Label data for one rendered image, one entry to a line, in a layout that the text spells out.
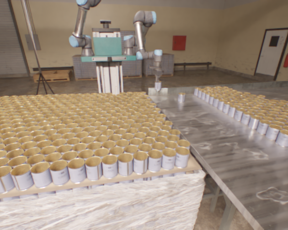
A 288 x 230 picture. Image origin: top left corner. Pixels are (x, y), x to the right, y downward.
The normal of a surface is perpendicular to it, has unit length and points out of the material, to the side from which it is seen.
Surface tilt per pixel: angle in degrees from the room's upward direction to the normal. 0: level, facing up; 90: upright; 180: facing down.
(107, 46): 90
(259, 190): 0
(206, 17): 90
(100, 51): 90
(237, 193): 0
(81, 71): 92
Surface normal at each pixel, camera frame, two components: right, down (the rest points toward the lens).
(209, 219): 0.00, -0.91
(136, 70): 0.25, 0.42
